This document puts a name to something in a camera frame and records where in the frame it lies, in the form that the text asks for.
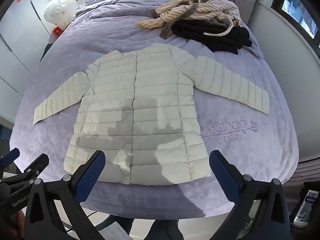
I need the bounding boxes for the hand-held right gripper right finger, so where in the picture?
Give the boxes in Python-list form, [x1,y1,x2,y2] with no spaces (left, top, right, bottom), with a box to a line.
[209,150,292,240]

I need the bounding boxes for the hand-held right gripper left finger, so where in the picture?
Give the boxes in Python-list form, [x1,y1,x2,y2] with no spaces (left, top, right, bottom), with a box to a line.
[24,150,106,240]

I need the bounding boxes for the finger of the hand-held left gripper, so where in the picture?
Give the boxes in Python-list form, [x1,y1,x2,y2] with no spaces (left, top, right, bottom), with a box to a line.
[0,148,20,167]
[0,153,50,189]

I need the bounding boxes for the cream quilted puffer jacket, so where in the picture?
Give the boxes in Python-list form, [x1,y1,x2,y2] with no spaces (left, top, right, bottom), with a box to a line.
[32,43,270,186]

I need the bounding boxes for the lilac embossed bed blanket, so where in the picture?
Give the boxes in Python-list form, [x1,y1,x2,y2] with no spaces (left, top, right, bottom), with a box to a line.
[9,0,300,220]

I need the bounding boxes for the printed booklet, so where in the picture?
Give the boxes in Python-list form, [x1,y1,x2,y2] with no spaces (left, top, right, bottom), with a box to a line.
[292,189,320,228]

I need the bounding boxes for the white wardrobe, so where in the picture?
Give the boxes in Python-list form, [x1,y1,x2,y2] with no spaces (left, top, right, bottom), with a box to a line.
[0,0,85,130]

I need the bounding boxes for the black folded garment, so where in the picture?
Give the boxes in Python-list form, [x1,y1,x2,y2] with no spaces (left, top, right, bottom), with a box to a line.
[171,19,252,55]

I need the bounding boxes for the white patterned plastic bag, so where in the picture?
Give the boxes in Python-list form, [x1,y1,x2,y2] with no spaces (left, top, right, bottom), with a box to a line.
[44,0,69,28]

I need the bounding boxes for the cream striped robe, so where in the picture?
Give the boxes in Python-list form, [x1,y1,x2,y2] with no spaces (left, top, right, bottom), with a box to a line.
[135,0,242,40]

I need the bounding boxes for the dark framed window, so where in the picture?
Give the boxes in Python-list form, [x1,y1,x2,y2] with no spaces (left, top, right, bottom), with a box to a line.
[272,0,320,48]

